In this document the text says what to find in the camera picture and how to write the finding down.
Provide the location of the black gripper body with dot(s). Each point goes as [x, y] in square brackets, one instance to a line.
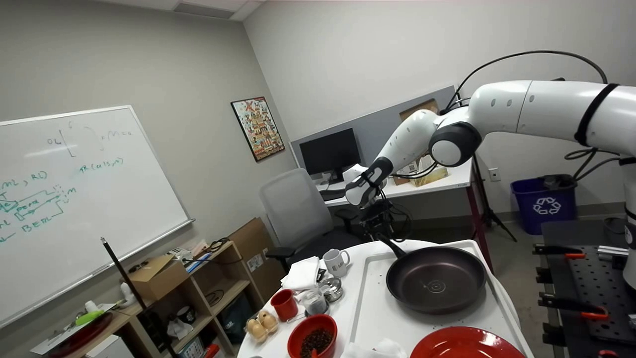
[378, 212]

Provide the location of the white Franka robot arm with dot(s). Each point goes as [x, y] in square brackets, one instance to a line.
[529, 105]

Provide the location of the white mug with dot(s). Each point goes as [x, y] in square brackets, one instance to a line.
[336, 260]

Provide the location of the white top desk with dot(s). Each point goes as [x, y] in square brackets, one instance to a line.
[437, 199]

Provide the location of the tissue box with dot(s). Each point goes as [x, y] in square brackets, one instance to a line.
[429, 175]

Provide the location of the white plastic tray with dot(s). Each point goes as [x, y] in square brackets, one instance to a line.
[370, 298]

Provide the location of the small metal cup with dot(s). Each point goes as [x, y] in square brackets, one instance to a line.
[332, 284]
[316, 302]

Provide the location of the black computer monitor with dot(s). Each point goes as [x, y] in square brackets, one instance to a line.
[330, 151]

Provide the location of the white cloth napkins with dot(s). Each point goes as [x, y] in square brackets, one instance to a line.
[300, 270]

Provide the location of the grey desk divider panel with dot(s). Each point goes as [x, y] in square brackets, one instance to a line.
[374, 125]

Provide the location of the black tripod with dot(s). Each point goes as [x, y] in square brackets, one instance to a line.
[501, 226]

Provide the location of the open brown cardboard box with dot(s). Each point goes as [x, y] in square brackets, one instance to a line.
[417, 109]

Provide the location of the red cup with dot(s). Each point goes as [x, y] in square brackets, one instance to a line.
[284, 306]

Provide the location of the red bowl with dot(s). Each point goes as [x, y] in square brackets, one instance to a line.
[312, 338]

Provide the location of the red plate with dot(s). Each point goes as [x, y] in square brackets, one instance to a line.
[463, 344]

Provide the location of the beige round bun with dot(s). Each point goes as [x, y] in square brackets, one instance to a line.
[255, 326]
[268, 318]

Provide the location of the framed colourful poster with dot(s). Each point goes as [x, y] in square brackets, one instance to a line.
[258, 129]

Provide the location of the blue recycling bin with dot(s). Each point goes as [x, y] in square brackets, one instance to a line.
[543, 204]

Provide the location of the round white table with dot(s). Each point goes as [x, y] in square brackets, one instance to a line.
[274, 350]

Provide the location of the black orange bar clamp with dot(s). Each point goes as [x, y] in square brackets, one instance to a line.
[557, 250]
[569, 304]

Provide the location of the wooden shelf unit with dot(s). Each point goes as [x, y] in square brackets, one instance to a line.
[219, 278]

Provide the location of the stack of books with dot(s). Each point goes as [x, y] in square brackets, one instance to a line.
[197, 260]

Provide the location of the black workbench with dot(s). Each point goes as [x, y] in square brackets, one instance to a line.
[596, 284]

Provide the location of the thin black pole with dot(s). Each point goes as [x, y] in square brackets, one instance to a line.
[129, 284]

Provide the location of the small white bottle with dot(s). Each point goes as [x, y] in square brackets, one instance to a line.
[125, 292]

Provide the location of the whiteboard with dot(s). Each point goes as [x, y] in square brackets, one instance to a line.
[86, 199]

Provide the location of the green object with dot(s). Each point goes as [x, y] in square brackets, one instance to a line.
[90, 316]

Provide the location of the dark red dish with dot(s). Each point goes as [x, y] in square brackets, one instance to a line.
[86, 334]

